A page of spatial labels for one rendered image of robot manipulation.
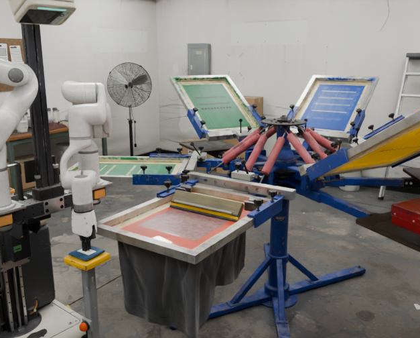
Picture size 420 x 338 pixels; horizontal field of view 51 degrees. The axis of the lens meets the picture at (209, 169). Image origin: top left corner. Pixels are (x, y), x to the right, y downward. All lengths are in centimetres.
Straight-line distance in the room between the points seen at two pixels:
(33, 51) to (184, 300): 121
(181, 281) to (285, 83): 492
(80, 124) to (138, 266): 71
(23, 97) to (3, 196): 40
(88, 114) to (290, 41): 501
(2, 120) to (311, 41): 514
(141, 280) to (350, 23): 486
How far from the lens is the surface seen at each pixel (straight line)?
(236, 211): 215
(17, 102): 184
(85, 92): 185
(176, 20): 756
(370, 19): 620
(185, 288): 196
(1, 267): 255
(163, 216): 222
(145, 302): 216
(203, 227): 208
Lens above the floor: 173
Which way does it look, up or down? 14 degrees down
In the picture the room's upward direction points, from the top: straight up
